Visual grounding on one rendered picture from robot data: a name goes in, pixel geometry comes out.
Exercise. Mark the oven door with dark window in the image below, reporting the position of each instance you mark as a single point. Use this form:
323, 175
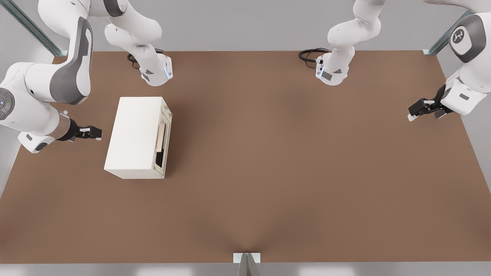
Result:
166, 134

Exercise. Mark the silver frame post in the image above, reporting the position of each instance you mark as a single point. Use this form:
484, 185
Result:
32, 28
247, 264
447, 34

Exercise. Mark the white oven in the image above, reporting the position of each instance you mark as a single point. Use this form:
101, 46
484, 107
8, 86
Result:
134, 138

